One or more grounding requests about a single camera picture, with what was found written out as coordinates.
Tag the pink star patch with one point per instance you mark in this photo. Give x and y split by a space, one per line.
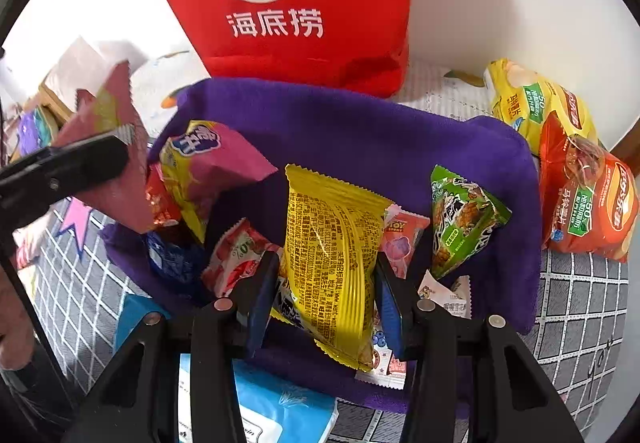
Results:
72 223

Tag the pink packet with silver band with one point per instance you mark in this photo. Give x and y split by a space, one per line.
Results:
125 103

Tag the white plastic bag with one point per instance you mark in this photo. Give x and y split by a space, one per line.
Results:
85 63

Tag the blue cardboard box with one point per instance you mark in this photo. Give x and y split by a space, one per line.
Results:
280 415

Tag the yellow chip bag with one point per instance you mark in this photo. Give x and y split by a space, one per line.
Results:
530 103

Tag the orange chip bag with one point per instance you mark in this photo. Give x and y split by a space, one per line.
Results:
590 203

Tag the pink strawberry candy packet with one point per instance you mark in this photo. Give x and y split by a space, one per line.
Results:
235 253

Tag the red paper bag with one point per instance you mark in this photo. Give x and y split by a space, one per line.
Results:
310 53

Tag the dark blue snack packet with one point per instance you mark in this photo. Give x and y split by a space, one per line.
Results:
172 263

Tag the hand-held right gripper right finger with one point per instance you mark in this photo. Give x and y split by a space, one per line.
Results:
390 313

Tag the grey checked tablecloth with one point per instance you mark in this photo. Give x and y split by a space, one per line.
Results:
575 298

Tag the brown wooden door frame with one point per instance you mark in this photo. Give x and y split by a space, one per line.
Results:
627 158

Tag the pink and yellow snack packet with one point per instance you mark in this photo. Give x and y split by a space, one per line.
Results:
220 158

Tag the purple cloth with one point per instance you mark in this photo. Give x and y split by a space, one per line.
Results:
350 138

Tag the green snack packet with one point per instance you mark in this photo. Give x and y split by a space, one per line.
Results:
465 218

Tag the red candy packet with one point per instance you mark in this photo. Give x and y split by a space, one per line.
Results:
162 203

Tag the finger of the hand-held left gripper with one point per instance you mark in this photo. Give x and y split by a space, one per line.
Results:
70 168

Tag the pale pink pastry packet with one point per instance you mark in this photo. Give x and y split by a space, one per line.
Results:
445 295

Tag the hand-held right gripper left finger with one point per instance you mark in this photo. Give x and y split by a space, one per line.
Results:
260 303

